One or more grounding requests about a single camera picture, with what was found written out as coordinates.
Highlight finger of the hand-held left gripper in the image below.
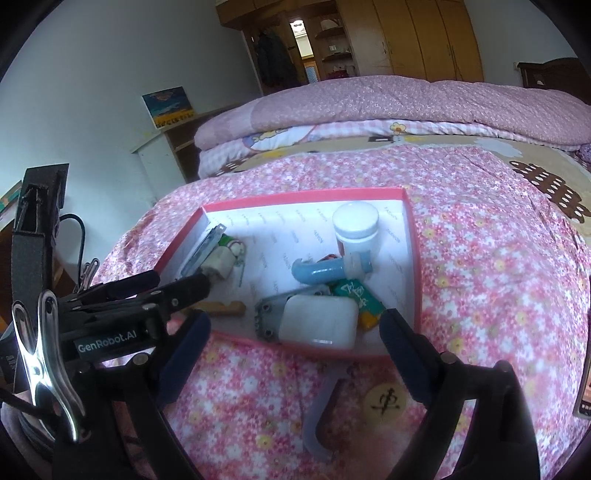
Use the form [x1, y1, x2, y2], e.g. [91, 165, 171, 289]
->
[139, 273, 212, 317]
[90, 271, 161, 301]

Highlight pink floral bed sheet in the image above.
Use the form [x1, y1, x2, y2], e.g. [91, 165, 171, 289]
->
[90, 143, 591, 480]

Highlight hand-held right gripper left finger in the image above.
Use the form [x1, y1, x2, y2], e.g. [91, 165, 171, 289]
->
[78, 313, 212, 480]

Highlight green battery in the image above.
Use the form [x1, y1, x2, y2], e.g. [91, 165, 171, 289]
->
[332, 278, 386, 329]

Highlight folded pink quilt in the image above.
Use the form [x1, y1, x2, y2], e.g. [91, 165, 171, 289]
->
[194, 75, 591, 151]

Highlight white bottle with orange label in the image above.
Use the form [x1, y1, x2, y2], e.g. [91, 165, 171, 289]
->
[332, 202, 380, 259]

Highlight cream round chess piece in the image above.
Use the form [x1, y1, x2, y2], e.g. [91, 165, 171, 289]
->
[362, 385, 407, 428]

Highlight white bookshelf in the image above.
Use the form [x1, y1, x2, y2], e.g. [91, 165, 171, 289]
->
[130, 102, 252, 206]

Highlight grey plastic plate with holes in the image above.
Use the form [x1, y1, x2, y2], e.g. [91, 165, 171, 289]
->
[253, 285, 333, 344]

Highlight wooden wardrobe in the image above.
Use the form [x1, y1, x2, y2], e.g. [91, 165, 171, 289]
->
[215, 0, 485, 84]

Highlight dark wooden headboard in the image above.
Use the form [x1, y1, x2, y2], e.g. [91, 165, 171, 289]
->
[517, 58, 591, 104]

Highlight green rubber figure keychain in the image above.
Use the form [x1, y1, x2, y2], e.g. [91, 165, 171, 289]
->
[203, 233, 247, 289]

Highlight dark hanging coat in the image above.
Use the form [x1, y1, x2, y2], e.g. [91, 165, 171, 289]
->
[254, 28, 296, 86]

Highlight silver metal tool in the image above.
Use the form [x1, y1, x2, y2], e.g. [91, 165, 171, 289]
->
[180, 224, 227, 278]

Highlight metal spring clip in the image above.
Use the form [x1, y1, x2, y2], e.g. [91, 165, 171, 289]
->
[78, 258, 100, 289]
[11, 290, 90, 444]

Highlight pink shallow cardboard box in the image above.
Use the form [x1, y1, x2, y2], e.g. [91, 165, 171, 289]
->
[152, 187, 423, 358]

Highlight blue and yellow painting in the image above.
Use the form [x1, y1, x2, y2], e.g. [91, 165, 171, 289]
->
[141, 86, 197, 129]

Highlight notched wooden stand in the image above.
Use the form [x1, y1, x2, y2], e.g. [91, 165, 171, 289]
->
[185, 300, 246, 319]

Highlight black flexible cable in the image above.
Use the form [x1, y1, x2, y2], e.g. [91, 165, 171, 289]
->
[58, 213, 88, 278]

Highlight white earbuds case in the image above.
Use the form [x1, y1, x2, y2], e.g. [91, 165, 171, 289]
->
[279, 295, 360, 349]

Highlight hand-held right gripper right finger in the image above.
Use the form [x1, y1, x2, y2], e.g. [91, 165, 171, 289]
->
[379, 308, 541, 480]

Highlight wooden corner shelf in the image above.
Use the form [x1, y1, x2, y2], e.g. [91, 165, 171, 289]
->
[309, 14, 361, 81]

